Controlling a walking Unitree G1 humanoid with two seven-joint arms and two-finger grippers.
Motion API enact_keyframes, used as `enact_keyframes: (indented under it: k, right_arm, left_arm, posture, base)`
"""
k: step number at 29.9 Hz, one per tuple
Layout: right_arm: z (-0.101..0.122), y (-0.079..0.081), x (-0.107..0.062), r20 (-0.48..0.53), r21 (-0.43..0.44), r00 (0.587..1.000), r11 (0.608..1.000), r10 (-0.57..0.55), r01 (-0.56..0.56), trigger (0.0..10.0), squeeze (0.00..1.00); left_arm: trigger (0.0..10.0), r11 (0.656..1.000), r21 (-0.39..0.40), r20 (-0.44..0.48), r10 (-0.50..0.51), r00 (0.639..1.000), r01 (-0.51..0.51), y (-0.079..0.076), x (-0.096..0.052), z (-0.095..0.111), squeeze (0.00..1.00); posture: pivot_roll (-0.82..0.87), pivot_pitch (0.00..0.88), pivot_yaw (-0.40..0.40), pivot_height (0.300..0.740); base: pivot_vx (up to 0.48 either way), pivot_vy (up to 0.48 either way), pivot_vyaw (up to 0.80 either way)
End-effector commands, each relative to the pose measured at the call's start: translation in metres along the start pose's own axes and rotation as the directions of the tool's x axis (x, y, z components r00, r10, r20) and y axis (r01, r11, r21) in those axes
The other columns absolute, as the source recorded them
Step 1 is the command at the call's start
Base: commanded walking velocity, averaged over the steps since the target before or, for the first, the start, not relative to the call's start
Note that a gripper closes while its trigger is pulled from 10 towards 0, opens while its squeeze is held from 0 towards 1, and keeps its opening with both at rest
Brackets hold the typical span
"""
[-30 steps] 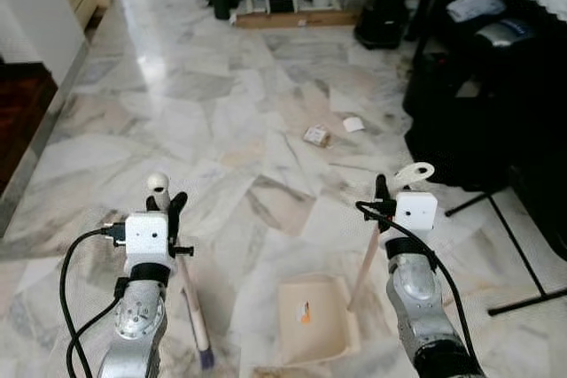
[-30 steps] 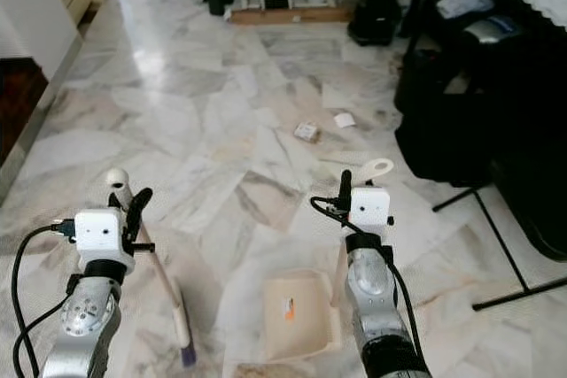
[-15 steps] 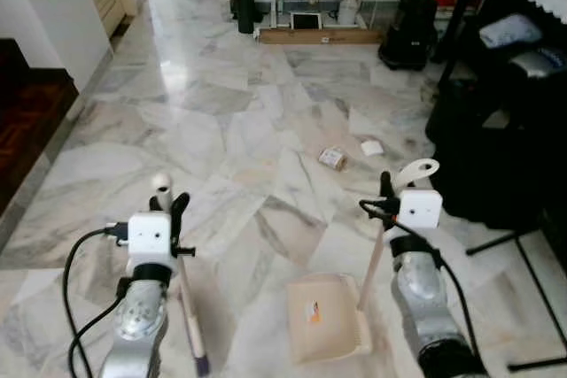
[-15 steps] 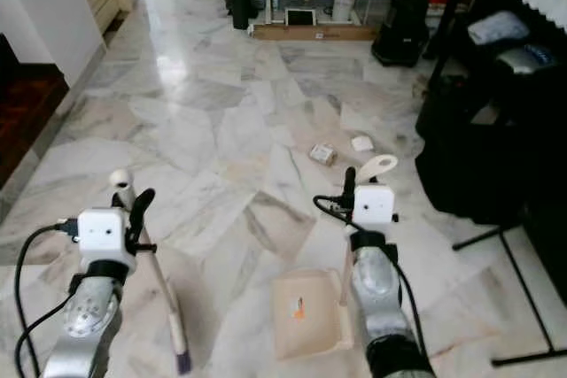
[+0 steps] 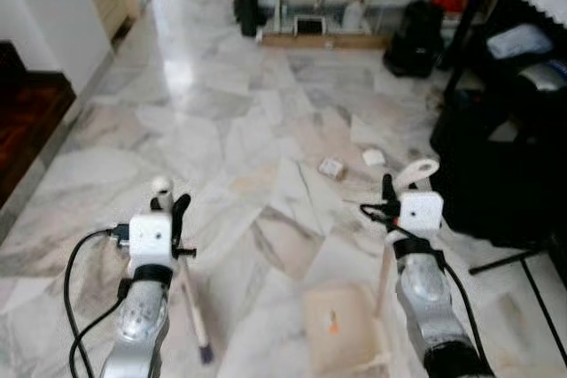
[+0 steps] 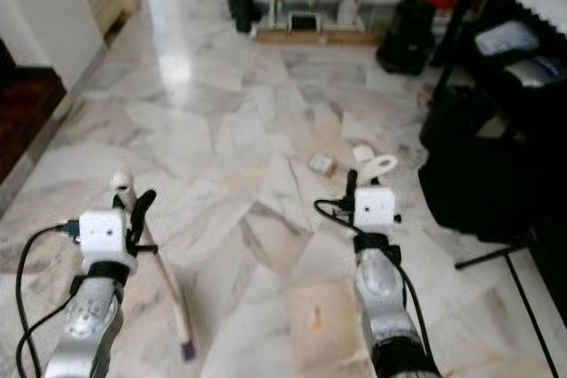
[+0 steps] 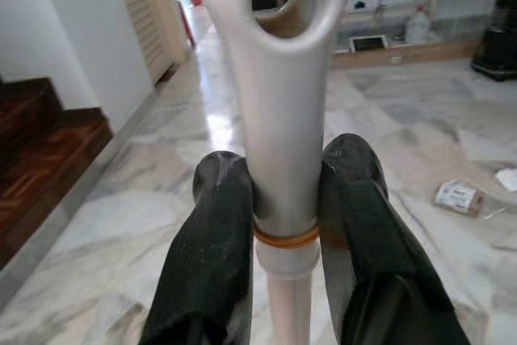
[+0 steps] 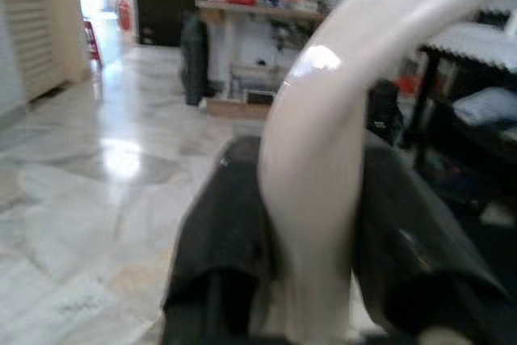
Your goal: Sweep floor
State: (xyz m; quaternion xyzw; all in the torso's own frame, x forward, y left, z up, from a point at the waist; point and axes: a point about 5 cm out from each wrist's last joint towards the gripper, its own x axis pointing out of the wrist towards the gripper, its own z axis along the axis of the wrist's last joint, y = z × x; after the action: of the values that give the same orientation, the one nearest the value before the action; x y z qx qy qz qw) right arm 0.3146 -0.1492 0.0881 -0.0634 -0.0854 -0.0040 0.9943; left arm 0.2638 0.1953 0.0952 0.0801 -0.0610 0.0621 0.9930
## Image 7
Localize light wooden door panel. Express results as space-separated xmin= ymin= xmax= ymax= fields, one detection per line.
xmin=111 ymin=0 xmax=187 ymax=86

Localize white framed tray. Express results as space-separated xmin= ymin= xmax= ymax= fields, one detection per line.
xmin=349 ymin=36 xmax=389 ymax=54

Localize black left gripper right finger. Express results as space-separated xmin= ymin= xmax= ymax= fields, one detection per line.
xmin=318 ymin=133 xmax=472 ymax=345

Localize orange rubber band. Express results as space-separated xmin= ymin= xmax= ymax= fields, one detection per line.
xmin=253 ymin=225 xmax=320 ymax=248

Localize black floor appliance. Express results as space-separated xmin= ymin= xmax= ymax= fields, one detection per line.
xmin=470 ymin=0 xmax=517 ymax=82

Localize dark wooden staircase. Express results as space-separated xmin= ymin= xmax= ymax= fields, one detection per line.
xmin=0 ymin=74 xmax=116 ymax=271

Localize white paper scrap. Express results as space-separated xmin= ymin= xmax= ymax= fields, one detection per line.
xmin=494 ymin=167 xmax=517 ymax=192

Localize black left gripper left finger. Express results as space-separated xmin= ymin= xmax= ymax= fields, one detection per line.
xmin=141 ymin=150 xmax=256 ymax=345

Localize white handled broom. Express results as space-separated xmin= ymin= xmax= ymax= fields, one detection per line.
xmin=197 ymin=0 xmax=352 ymax=345

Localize clear jug with red cap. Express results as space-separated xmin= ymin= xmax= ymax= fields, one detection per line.
xmin=405 ymin=5 xmax=431 ymax=45

